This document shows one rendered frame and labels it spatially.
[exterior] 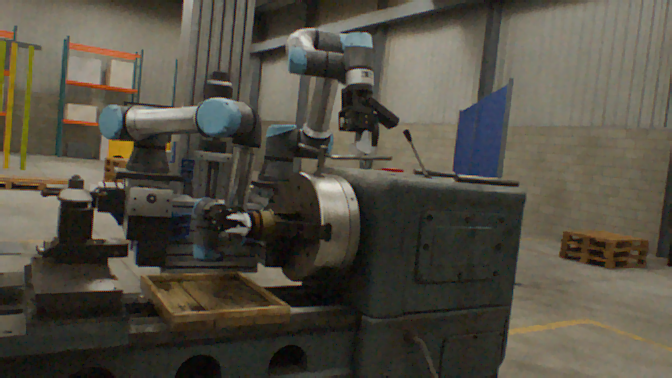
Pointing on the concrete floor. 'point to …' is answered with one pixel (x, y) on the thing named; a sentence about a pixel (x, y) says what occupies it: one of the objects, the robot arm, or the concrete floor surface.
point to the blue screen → (483, 135)
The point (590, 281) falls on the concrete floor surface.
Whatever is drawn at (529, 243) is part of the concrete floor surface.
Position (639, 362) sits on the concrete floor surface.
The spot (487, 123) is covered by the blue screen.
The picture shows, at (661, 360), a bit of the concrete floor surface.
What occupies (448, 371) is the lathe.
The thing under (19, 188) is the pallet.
